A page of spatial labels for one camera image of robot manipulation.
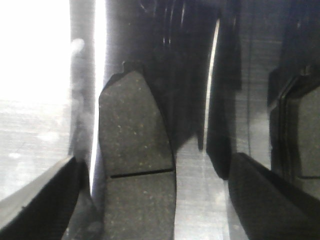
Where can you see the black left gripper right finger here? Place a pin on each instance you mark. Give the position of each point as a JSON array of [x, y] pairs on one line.
[[268, 207]]

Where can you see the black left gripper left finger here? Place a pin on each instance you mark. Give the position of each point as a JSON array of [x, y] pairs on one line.
[[42, 209]]

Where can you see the dark grey brake pad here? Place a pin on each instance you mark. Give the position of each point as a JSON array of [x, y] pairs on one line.
[[293, 103], [140, 187]]

